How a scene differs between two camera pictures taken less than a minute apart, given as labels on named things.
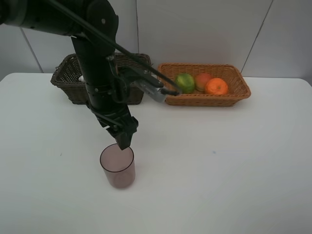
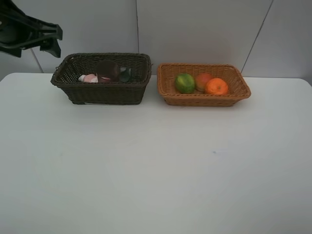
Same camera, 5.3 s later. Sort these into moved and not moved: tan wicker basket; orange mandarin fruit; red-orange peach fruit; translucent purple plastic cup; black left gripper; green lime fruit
Moved: black left gripper; translucent purple plastic cup
Not moved: green lime fruit; tan wicker basket; orange mandarin fruit; red-orange peach fruit
